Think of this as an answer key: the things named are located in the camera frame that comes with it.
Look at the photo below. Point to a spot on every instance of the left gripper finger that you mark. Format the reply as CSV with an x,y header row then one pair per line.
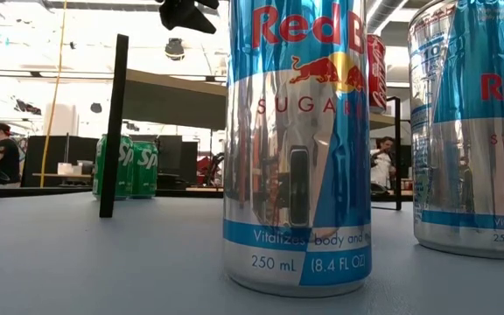
x,y
186,15

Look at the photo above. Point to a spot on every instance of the silver blue Red Bull can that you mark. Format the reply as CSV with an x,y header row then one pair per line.
x,y
298,175
466,153

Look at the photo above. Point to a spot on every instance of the red Coca-Cola can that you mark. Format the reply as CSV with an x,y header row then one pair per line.
x,y
376,74

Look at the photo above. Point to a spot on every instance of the black background robot arm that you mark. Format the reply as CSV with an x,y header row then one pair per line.
x,y
214,164

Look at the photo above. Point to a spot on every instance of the wooden shelf with black legs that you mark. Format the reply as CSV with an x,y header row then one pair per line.
x,y
169,100

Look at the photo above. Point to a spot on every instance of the black ceiling-hung device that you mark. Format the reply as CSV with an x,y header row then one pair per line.
x,y
174,49

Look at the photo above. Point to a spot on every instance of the small black round fixture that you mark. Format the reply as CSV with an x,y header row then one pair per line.
x,y
95,107

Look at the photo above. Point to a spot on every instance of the black screen panel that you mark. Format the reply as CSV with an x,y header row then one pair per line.
x,y
171,153

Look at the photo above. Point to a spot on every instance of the green Sprite can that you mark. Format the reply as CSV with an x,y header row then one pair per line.
x,y
144,170
126,175

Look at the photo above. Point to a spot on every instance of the white cylindrical column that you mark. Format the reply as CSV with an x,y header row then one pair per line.
x,y
60,120

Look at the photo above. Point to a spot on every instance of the background wooden table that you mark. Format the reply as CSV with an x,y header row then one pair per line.
x,y
204,190

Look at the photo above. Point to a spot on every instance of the white cup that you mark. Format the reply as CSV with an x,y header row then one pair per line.
x,y
77,170
65,169

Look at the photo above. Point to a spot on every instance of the wooden ledge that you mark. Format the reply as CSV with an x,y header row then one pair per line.
x,y
51,175

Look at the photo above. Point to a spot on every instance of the person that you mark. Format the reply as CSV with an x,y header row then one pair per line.
x,y
7,157
381,168

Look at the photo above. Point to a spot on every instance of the silver ventilation duct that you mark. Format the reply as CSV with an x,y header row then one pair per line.
x,y
385,15

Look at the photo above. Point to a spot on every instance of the black table frame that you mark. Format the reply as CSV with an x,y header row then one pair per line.
x,y
37,192

